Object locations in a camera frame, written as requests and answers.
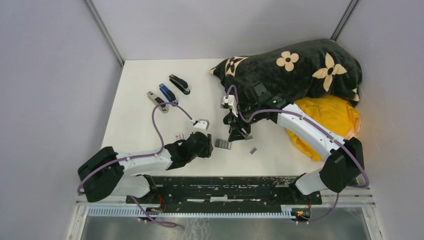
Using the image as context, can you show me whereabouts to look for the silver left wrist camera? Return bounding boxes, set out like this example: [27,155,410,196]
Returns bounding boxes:
[192,119,210,132]

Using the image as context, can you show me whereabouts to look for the red white staple box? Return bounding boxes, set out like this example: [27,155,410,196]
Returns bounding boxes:
[175,133,185,141]

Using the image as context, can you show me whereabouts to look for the blue stapler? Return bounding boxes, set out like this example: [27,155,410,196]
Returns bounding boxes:
[159,83,179,105]

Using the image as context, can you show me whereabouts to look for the black floral plush pillow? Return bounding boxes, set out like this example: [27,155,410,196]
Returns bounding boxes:
[210,38,363,107]

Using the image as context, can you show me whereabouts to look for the yellow crumpled cloth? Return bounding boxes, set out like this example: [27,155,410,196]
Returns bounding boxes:
[286,95,361,163]

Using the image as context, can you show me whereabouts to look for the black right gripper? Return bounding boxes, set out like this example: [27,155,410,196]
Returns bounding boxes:
[228,103,263,143]

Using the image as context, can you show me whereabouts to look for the black stapler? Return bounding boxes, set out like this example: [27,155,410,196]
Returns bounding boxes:
[169,74,191,95]

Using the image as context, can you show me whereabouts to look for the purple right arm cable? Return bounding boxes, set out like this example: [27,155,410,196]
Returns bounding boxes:
[225,84,371,224]

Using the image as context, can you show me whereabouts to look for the white slotted cable duct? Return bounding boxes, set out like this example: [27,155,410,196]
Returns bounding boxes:
[86,204,312,220]

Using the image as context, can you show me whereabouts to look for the staple box with staples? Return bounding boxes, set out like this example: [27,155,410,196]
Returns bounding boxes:
[214,138,232,150]

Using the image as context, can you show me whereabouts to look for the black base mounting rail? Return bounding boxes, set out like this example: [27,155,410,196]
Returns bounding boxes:
[137,176,323,214]

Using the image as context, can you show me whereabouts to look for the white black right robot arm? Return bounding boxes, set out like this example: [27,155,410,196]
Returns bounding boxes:
[220,82,370,204]

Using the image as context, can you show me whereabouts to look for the beige stapler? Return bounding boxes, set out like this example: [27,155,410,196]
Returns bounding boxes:
[146,91,169,114]

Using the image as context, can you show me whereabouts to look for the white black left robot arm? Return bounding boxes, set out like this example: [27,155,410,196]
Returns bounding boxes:
[77,131,213,204]

